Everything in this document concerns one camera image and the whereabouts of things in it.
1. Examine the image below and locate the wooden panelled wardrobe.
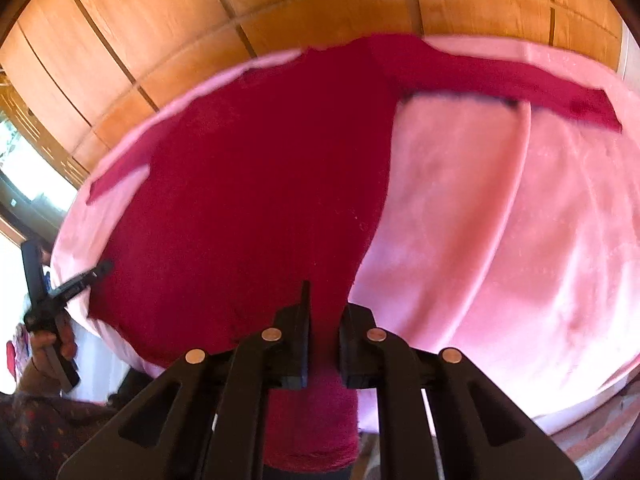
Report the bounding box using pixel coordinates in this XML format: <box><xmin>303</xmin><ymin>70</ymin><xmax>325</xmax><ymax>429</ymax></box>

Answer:
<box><xmin>0</xmin><ymin>0</ymin><xmax>632</xmax><ymax>177</ymax></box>

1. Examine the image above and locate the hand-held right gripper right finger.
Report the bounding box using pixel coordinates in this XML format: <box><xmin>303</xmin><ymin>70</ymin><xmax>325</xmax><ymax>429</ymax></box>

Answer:
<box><xmin>338</xmin><ymin>304</ymin><xmax>584</xmax><ymax>480</ymax></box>

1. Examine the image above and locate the person's left forearm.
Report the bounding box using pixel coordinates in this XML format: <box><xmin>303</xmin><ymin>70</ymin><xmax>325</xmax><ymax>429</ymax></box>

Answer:
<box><xmin>0</xmin><ymin>360</ymin><xmax>128</xmax><ymax>480</ymax></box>

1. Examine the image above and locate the pink bed sheet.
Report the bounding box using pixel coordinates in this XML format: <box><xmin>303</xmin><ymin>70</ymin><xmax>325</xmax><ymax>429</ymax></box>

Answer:
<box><xmin>50</xmin><ymin>35</ymin><xmax>640</xmax><ymax>438</ymax></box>

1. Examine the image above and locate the dark red towel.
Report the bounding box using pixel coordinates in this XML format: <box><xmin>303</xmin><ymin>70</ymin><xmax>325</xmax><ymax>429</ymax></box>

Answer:
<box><xmin>86</xmin><ymin>34</ymin><xmax>623</xmax><ymax>473</ymax></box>

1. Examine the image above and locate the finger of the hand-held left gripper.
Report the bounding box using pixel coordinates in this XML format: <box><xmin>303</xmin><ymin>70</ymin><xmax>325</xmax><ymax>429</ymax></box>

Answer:
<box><xmin>49</xmin><ymin>259</ymin><xmax>115</xmax><ymax>307</ymax></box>

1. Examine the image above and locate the person's left hand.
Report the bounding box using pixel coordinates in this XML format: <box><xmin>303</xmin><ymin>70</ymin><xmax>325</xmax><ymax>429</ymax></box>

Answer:
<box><xmin>30</xmin><ymin>312</ymin><xmax>79</xmax><ymax>386</ymax></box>

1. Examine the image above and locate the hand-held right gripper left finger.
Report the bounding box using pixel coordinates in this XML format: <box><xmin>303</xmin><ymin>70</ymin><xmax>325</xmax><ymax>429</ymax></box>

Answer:
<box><xmin>57</xmin><ymin>280</ymin><xmax>312</xmax><ymax>480</ymax></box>

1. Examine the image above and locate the window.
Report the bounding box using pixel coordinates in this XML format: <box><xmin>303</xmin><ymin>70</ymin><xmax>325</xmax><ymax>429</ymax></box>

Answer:
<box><xmin>0</xmin><ymin>110</ymin><xmax>78</xmax><ymax>221</ymax></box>

